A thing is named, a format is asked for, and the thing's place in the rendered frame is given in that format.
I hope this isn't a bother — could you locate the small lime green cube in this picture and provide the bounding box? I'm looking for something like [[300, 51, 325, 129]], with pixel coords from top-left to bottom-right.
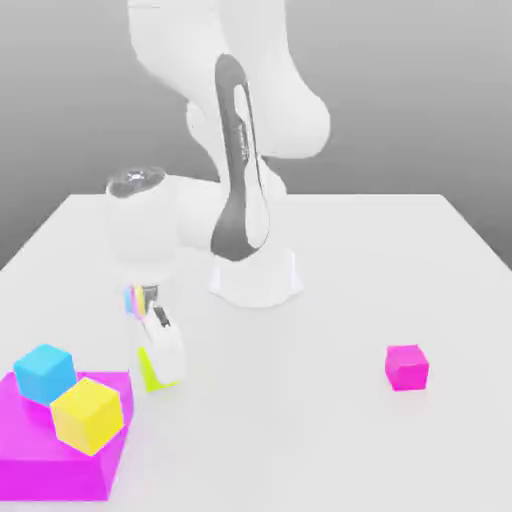
[[137, 346, 181, 393]]

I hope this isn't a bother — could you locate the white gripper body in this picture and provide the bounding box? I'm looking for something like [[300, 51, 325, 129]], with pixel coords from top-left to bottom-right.
[[139, 306, 186, 382]]

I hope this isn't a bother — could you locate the small pink cube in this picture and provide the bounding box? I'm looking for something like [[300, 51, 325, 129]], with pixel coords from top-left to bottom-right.
[[384, 344, 430, 392]]

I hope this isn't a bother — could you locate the small blue cube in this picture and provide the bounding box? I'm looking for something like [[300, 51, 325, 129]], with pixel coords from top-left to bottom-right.
[[13, 343, 77, 407]]

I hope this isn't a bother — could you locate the small yellow cube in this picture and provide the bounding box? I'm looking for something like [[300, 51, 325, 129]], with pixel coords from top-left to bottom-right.
[[50, 376, 125, 457]]

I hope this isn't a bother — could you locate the large magenta box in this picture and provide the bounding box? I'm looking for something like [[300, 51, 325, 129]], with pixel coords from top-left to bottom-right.
[[0, 371, 135, 502]]

